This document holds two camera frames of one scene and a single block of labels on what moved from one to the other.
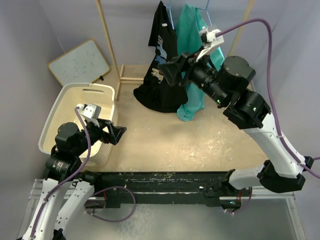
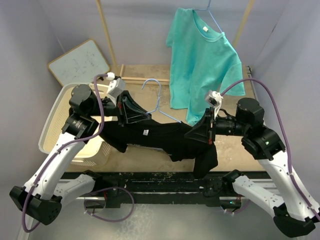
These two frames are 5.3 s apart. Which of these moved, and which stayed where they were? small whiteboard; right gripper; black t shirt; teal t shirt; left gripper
Moved: black t shirt; left gripper; right gripper
Stayed: small whiteboard; teal t shirt
